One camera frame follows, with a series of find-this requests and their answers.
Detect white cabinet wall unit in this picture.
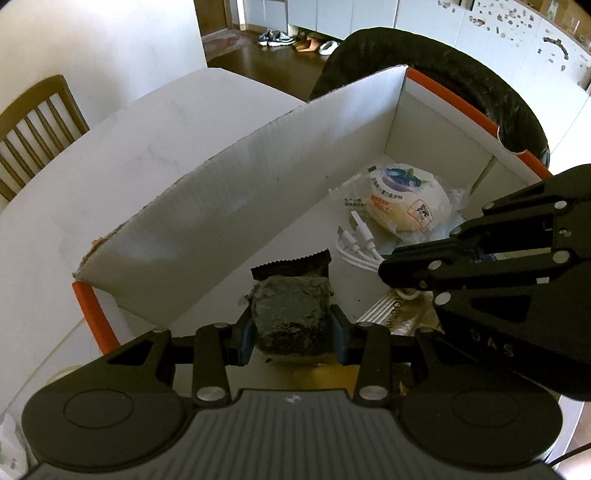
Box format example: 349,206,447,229
236,1,590,91

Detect white green tissue pack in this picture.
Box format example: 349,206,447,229
0,414,28,480

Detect white usb cable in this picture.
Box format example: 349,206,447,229
327,172,387,273

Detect beige printed paper bag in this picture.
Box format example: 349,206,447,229
356,289,443,336

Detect blueberry bread package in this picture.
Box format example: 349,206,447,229
365,163,470,244

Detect black foil snack bag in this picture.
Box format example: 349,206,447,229
249,249,332,358

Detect brown wooden chair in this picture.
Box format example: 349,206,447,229
1,75,89,202

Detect red cardboard box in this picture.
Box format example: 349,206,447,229
73,66,549,353

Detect pair of sneakers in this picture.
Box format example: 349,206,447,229
257,29,296,47

